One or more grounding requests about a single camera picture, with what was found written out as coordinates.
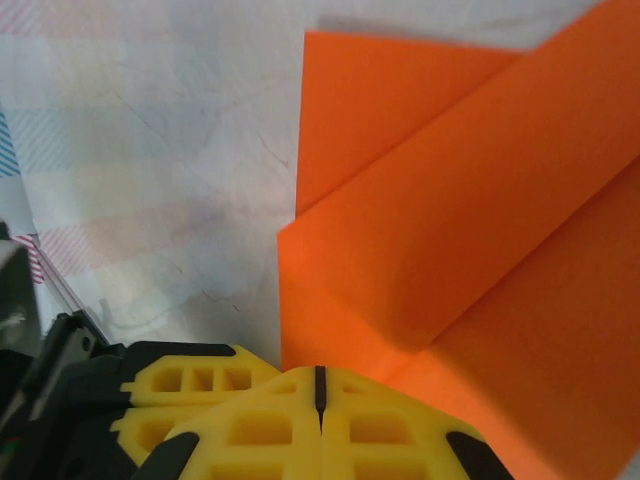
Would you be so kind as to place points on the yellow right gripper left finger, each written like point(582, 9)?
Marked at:
point(300, 430)

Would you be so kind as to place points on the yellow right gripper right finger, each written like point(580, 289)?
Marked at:
point(340, 435)

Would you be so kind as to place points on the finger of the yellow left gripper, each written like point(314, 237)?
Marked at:
point(250, 370)
point(150, 425)

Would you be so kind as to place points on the orange square paper sheet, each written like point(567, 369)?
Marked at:
point(450, 200)

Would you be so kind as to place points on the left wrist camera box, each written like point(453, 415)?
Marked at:
point(17, 280)

